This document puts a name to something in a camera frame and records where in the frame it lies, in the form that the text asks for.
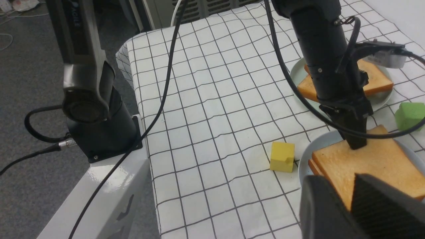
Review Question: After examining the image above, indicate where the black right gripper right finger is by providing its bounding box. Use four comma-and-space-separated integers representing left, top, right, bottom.
352, 174, 425, 239

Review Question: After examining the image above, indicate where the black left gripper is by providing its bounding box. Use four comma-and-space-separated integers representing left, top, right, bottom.
319, 71, 374, 150

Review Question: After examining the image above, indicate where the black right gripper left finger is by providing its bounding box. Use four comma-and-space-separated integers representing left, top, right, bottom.
299, 175, 360, 239

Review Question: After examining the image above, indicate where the toast slice stack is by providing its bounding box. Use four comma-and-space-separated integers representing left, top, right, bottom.
296, 59, 393, 102
311, 125, 425, 210

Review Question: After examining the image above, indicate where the light blue plate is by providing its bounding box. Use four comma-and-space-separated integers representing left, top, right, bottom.
298, 128, 425, 203

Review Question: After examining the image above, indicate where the toast slice on blue plate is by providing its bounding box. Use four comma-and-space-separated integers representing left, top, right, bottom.
308, 159, 324, 176

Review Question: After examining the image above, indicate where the green cube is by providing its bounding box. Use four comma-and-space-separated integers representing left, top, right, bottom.
395, 102, 425, 131

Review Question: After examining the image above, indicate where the yellow cube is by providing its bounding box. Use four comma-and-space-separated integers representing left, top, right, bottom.
270, 142, 296, 173

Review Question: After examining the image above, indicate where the checkered white tablecloth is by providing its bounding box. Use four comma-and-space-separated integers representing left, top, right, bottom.
116, 0, 424, 239

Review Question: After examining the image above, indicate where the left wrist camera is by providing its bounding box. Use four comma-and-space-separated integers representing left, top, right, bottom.
363, 39, 407, 69

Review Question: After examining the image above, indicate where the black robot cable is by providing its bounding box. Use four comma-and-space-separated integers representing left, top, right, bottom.
0, 0, 425, 239

